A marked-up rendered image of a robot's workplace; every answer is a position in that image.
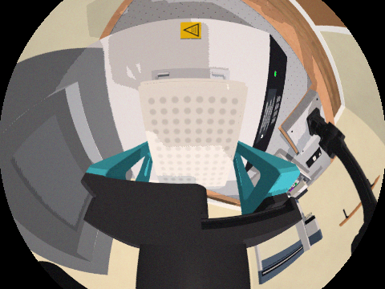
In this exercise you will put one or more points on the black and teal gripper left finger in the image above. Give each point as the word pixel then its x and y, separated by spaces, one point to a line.
pixel 117 166

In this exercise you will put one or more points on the black flat rectangular pad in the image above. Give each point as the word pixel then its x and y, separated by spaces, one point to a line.
pixel 314 157

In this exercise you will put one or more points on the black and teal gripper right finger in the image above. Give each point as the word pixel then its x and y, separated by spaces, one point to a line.
pixel 277 176

